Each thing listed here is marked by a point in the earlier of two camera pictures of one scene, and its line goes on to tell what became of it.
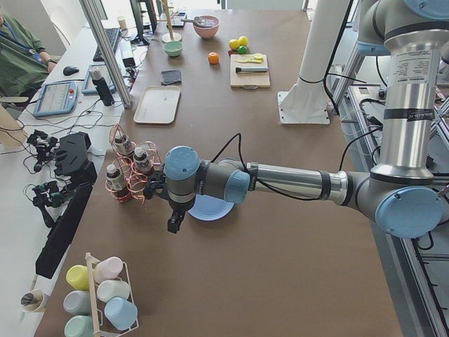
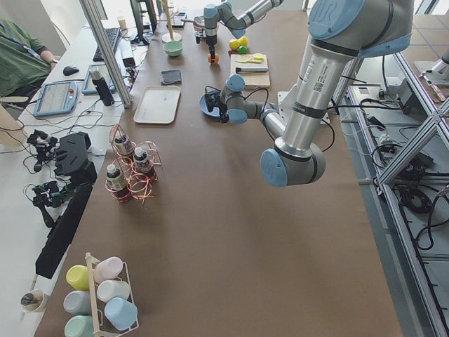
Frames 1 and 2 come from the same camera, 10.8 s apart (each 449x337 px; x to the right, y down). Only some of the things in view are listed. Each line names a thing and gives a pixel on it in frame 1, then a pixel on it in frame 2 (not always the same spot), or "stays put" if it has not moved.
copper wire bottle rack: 132,166 stays put
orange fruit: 213,57 stays put
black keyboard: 112,34 stays put
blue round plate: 206,207 to 203,106
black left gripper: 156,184 to 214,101
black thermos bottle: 102,86 stays put
